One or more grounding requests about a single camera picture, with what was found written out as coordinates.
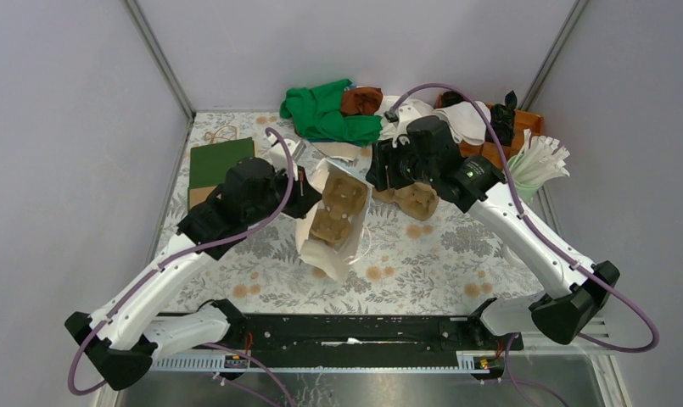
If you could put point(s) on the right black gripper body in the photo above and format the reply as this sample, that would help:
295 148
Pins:
403 169

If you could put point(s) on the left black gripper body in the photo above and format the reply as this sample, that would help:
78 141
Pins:
257 211

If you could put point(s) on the light blue paper bag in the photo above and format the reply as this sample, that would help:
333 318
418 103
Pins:
334 261

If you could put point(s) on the cardboard cup carrier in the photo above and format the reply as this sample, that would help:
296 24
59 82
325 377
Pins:
418 200
343 199

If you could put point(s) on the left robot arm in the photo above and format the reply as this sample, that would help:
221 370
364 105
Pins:
119 342

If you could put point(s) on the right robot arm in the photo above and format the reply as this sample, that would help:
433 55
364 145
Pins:
568 300

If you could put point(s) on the white cloth on tray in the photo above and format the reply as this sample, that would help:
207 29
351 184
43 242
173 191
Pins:
465 122

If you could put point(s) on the green paper bag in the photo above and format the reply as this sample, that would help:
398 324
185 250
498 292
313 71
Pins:
209 165

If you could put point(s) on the brown cloth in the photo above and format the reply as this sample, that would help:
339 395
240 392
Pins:
363 100

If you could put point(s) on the black plastic bags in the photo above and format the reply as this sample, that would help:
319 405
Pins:
502 118

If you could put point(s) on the green cloth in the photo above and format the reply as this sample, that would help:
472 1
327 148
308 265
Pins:
317 115

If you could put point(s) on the wooden compartment tray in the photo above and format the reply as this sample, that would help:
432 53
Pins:
523 120

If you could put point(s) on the green straw holder cup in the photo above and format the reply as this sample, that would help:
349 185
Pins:
525 191

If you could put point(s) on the white wrapped straws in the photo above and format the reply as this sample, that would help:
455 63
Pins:
539 160

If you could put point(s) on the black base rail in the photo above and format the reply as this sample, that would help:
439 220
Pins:
358 341

